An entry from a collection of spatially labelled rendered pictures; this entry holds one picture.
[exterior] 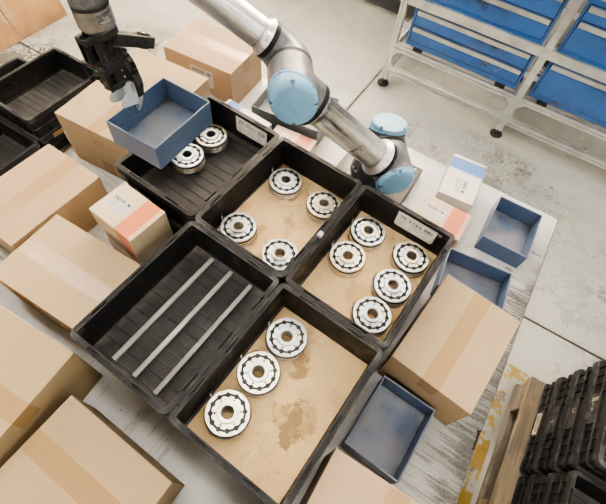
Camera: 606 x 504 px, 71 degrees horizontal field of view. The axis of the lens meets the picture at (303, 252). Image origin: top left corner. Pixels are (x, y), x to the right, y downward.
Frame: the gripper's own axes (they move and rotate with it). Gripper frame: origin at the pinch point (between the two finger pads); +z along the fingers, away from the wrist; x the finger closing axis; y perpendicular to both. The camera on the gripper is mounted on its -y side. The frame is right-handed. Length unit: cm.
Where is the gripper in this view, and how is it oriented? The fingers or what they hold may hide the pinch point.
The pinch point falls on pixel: (137, 103)
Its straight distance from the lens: 117.9
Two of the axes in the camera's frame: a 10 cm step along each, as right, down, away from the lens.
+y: -5.5, 7.0, -4.6
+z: 0.0, 5.5, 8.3
